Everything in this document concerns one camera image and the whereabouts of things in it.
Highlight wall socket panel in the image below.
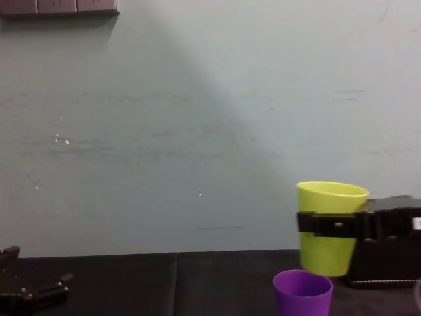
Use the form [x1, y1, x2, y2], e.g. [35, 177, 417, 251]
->
[0, 0, 121, 18]

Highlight black table cloth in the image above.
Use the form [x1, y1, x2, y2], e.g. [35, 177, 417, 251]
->
[0, 248, 421, 316]

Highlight black box with white stitching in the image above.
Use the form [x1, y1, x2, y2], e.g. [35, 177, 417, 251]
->
[341, 234, 421, 290]

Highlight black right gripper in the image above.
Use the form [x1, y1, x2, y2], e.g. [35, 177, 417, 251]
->
[296, 194, 421, 243]

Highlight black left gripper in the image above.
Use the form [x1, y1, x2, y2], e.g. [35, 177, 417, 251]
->
[0, 245, 75, 316]

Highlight lime green plastic cup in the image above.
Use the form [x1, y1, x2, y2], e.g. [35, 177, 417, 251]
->
[295, 180, 370, 278]

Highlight purple plastic cup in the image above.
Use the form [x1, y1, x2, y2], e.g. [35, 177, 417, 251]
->
[272, 269, 334, 316]

